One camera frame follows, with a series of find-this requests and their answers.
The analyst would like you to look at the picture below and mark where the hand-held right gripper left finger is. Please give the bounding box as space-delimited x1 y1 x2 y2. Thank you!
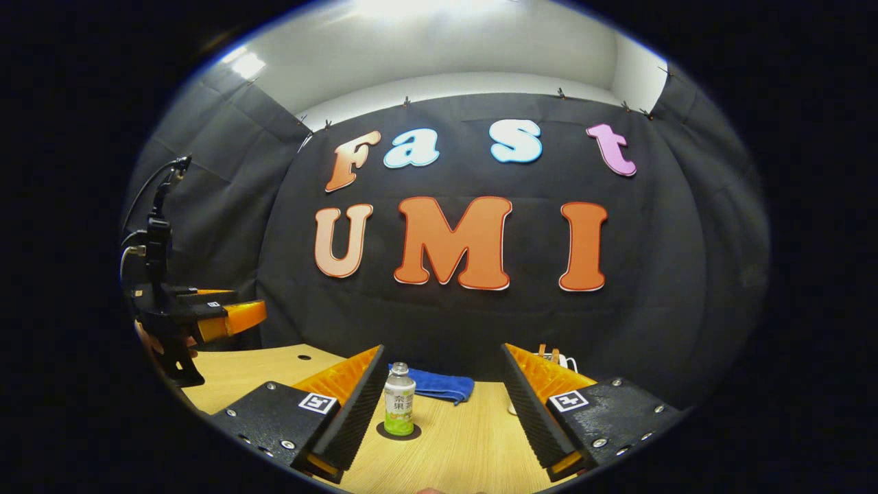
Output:
209 344 390 484

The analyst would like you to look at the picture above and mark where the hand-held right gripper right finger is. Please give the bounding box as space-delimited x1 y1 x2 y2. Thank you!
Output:
499 342 688 482

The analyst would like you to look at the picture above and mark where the clear water bottle green label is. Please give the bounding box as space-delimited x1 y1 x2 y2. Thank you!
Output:
383 362 417 437

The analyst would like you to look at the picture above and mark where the dark brown round coaster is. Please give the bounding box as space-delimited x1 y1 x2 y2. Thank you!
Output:
376 420 423 442

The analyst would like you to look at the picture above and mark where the white toaster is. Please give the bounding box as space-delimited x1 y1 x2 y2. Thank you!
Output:
508 353 579 416

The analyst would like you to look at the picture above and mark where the blue folded towel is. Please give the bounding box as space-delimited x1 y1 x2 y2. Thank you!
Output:
388 364 475 405

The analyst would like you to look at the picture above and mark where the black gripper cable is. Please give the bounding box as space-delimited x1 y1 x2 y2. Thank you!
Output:
121 156 189 237

